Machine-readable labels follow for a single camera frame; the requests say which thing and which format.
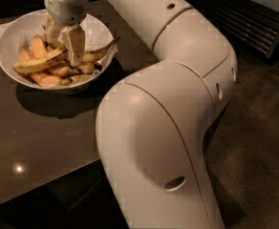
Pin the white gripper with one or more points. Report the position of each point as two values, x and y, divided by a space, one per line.
64 10

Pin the long top banana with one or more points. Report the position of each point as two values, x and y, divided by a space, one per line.
36 65

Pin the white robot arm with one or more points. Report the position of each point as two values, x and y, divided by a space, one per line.
150 126

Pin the orange banana back left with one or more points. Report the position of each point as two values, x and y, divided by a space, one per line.
38 46

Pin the orange banana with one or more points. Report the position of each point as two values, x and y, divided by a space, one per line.
43 79
38 46

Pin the middle banana under top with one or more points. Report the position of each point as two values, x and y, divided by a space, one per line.
63 70

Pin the right curved banana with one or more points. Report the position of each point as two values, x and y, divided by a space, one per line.
94 55

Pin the small banana front right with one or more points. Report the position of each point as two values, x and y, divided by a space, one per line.
79 78

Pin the white bowl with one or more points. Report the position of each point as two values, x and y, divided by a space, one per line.
20 32

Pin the orange banana bottom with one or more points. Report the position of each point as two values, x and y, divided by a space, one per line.
43 79

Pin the dark slatted cabinet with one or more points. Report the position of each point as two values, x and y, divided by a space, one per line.
256 22

